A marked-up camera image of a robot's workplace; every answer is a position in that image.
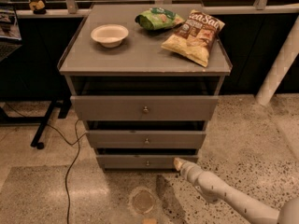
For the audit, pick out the black desk leg frame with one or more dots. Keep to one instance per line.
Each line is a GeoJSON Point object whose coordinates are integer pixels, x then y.
{"type": "Point", "coordinates": [40, 121]}

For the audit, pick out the metal window railing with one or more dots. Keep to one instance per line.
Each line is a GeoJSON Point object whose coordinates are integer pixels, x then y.
{"type": "Point", "coordinates": [149, 3]}

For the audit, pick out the round floor cover plate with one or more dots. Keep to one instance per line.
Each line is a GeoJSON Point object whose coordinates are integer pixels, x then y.
{"type": "Point", "coordinates": [142, 201]}

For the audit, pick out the grey drawer cabinet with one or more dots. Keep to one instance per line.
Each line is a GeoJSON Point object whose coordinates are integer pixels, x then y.
{"type": "Point", "coordinates": [139, 67]}

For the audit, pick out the green snack bag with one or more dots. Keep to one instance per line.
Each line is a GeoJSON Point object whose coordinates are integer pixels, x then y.
{"type": "Point", "coordinates": [157, 18]}

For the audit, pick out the yellow brown chip bag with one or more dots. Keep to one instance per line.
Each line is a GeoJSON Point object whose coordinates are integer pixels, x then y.
{"type": "Point", "coordinates": [194, 39]}

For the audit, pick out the grey top drawer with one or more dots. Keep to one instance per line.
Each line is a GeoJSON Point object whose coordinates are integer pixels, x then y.
{"type": "Point", "coordinates": [144, 108]}

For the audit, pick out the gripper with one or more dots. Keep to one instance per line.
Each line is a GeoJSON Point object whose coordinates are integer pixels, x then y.
{"type": "Point", "coordinates": [189, 169]}

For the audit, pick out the white paper bowl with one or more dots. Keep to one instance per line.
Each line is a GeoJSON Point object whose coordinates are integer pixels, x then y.
{"type": "Point", "coordinates": [109, 35]}

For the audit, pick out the grey bottom drawer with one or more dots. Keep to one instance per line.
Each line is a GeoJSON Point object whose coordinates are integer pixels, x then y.
{"type": "Point", "coordinates": [134, 162]}

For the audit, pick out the grey middle drawer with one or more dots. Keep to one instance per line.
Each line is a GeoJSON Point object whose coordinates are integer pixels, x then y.
{"type": "Point", "coordinates": [146, 139]}

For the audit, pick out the grey drawer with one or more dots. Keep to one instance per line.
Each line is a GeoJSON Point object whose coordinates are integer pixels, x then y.
{"type": "Point", "coordinates": [144, 108]}
{"type": "Point", "coordinates": [134, 162]}
{"type": "Point", "coordinates": [146, 139]}

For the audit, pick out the small yellow black object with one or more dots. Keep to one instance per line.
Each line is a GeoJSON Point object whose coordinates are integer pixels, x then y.
{"type": "Point", "coordinates": [37, 6]}

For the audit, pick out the laptop on desk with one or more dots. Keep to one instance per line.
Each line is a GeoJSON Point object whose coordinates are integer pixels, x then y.
{"type": "Point", "coordinates": [10, 35]}

